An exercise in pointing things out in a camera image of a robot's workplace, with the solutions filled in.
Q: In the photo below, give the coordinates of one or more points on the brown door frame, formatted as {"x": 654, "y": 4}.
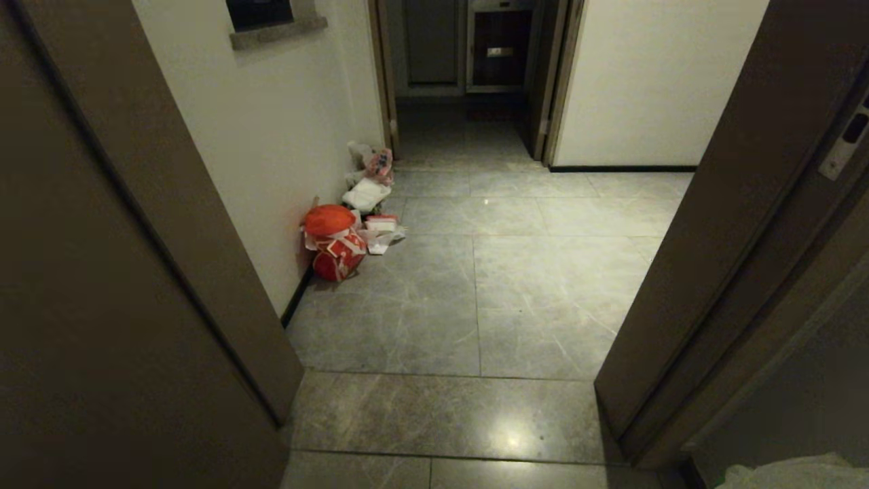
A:
{"x": 115, "y": 258}

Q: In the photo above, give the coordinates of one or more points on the stone window sill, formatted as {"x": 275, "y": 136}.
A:
{"x": 277, "y": 32}

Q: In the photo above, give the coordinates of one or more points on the white plastic bag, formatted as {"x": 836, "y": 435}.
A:
{"x": 365, "y": 195}

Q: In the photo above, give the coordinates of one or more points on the white cloth bottom right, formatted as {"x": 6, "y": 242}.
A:
{"x": 794, "y": 473}

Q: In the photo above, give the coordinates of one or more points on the built-in oven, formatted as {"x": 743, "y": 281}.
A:
{"x": 500, "y": 45}

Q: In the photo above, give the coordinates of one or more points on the brown door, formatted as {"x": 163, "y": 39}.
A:
{"x": 736, "y": 224}

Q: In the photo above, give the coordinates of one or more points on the red trash bag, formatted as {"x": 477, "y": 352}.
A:
{"x": 333, "y": 248}

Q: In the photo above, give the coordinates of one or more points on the silver door latch plate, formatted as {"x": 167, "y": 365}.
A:
{"x": 844, "y": 139}

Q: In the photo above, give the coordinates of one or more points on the small red and white box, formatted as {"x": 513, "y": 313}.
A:
{"x": 381, "y": 223}

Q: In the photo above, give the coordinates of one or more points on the grey cabinet door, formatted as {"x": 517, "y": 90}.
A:
{"x": 432, "y": 42}

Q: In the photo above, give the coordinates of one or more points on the pink printed plastic bag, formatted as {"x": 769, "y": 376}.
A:
{"x": 380, "y": 165}

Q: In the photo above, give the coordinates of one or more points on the dark hallway door frame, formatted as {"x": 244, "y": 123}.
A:
{"x": 551, "y": 81}

